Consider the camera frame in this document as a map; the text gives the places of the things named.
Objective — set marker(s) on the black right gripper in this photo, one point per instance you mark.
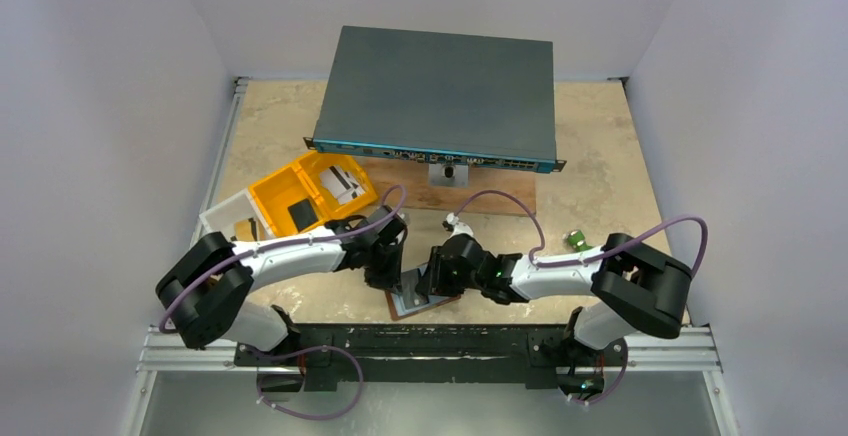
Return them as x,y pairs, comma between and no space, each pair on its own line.
433,275

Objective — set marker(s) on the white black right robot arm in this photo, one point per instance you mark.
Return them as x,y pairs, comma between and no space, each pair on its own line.
638,287

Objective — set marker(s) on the brown wooden board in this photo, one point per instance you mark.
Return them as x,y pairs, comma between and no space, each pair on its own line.
425,191

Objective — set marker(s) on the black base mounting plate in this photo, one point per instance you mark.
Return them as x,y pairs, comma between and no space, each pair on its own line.
537,356

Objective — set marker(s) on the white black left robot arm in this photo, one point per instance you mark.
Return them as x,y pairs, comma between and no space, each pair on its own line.
205,294

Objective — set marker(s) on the grey metal camera stand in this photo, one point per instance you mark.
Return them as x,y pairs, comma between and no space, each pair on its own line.
448,175

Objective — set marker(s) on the aluminium frame rail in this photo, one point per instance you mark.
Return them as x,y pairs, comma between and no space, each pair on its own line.
240,86

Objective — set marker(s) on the grey blue network switch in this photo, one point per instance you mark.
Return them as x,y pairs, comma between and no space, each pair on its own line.
440,98

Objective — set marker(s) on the yellow plastic bin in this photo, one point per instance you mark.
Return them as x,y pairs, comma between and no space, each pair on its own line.
300,180

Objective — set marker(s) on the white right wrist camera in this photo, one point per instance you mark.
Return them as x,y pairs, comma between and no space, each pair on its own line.
455,226

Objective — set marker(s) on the white cards in bin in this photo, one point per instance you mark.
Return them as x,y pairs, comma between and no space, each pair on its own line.
341,185

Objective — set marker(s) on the brown leather card holder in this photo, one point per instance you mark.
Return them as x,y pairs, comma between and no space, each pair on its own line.
398,311

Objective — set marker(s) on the white plastic bin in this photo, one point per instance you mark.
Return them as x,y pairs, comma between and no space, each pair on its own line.
237,217

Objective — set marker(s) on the green toy figure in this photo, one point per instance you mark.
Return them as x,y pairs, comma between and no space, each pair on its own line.
576,240

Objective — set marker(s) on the black card in bin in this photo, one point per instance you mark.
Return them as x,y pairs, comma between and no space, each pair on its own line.
302,214

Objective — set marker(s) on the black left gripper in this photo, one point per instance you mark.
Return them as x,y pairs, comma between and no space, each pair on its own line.
385,271

